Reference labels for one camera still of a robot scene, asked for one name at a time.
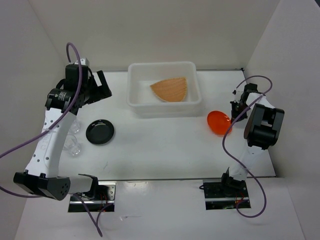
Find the translucent white plastic bin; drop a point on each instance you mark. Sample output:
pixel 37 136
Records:
pixel 145 104

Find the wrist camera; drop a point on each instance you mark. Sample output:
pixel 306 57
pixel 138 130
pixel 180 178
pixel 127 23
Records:
pixel 83 62
pixel 237 95

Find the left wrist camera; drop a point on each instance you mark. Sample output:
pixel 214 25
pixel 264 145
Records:
pixel 83 62

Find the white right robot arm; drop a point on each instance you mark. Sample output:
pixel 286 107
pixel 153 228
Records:
pixel 261 131

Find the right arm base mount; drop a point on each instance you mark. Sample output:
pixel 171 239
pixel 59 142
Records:
pixel 219 197

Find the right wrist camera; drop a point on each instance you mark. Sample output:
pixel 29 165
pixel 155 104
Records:
pixel 237 95

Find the clear plastic cup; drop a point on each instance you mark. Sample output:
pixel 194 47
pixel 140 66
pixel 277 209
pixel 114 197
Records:
pixel 71 145
pixel 75 127

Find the orange plastic plate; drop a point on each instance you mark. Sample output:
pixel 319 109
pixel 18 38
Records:
pixel 218 122

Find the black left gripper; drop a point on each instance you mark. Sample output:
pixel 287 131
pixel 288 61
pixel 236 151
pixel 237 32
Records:
pixel 101 92

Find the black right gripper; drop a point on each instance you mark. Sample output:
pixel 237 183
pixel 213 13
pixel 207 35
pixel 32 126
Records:
pixel 234 114

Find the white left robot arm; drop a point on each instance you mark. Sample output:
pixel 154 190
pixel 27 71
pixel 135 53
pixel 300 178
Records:
pixel 41 175

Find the black round plate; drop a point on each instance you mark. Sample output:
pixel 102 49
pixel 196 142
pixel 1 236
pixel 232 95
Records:
pixel 100 132

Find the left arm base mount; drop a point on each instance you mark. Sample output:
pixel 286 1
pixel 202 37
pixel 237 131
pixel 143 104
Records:
pixel 103 201

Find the tan woven triangular plate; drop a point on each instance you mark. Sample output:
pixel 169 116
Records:
pixel 170 90

